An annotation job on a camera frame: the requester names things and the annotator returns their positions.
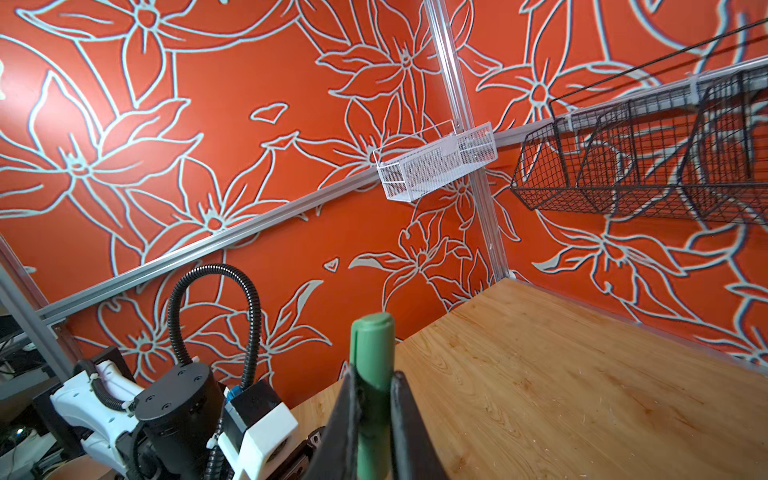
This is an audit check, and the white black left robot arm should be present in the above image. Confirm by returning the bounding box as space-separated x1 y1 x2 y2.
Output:
44 264 323 479

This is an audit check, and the black wire basket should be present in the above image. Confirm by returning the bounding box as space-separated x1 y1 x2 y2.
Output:
510 47 767 226

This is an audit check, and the green pen cap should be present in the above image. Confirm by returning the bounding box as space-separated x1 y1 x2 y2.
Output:
349 312 395 479

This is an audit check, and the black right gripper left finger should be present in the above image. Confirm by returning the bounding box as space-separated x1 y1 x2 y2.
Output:
304 365 362 480

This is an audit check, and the clear plastic bin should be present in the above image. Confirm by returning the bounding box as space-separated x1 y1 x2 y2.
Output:
377 122 498 203

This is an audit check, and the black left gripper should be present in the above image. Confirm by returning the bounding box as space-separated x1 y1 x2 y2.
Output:
268 427 325 480

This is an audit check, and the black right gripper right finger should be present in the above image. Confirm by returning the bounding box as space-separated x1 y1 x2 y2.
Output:
390 371 447 480

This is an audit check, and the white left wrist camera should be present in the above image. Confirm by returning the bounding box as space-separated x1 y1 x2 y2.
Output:
217 380 299 479

